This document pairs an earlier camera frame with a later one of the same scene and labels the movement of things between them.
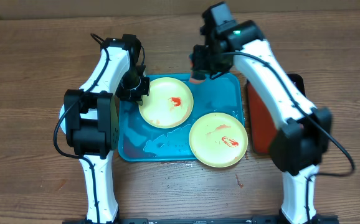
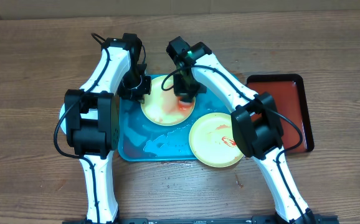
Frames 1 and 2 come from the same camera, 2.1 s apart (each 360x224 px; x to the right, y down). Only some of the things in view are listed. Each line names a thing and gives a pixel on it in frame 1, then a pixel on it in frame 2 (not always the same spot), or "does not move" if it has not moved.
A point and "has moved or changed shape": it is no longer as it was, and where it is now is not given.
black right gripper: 200,56 to 185,93
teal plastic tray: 139,142 does not move
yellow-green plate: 169,104 does not move
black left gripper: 137,98 does not move
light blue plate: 92,114 does not move
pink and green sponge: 197,76 has moved or changed shape
